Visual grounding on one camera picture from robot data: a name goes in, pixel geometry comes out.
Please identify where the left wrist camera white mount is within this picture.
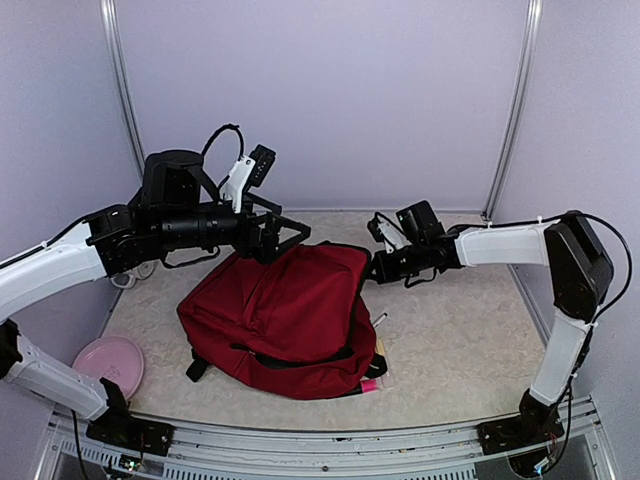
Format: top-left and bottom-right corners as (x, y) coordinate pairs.
(219, 144), (276, 214)

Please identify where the aluminium front rail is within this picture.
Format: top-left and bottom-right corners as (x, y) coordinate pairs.
(31, 400), (619, 479)

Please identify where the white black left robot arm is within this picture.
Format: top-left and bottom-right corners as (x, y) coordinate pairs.
(1, 145), (311, 445)

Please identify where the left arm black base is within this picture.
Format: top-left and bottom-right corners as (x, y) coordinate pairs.
(86, 378), (174, 457)

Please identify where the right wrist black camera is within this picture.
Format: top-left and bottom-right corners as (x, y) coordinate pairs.
(367, 200), (445, 253)

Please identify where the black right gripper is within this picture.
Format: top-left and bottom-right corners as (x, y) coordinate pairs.
(364, 240), (428, 285)

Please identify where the right aluminium frame post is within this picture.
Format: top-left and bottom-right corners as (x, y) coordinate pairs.
(482, 0), (543, 220)

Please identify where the white patterned mug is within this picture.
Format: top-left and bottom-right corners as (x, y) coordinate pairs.
(110, 262), (155, 290)

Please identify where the pink black highlighter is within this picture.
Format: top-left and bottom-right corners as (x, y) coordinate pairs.
(359, 379), (379, 394)

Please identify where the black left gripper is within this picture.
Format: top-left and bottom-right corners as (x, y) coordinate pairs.
(156, 189), (311, 263)

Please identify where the aluminium frame post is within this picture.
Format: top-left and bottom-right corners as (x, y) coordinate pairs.
(99, 0), (145, 179)
(482, 0), (543, 220)

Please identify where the pink plate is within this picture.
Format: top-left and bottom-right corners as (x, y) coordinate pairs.
(72, 336), (145, 400)

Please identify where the black left camera cable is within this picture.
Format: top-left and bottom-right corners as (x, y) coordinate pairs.
(199, 123), (249, 161)

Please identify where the pale pink tube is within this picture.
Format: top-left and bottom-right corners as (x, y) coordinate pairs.
(375, 339), (396, 390)

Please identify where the left aluminium frame post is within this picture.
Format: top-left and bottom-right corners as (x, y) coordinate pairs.
(99, 0), (145, 179)

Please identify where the white pen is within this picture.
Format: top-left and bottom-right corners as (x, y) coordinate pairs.
(372, 313), (388, 328)

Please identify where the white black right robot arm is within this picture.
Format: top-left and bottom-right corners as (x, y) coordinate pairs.
(367, 201), (626, 444)

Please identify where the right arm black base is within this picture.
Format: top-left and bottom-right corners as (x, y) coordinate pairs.
(476, 390), (565, 455)

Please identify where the red backpack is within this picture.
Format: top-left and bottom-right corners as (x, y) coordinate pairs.
(177, 241), (388, 400)

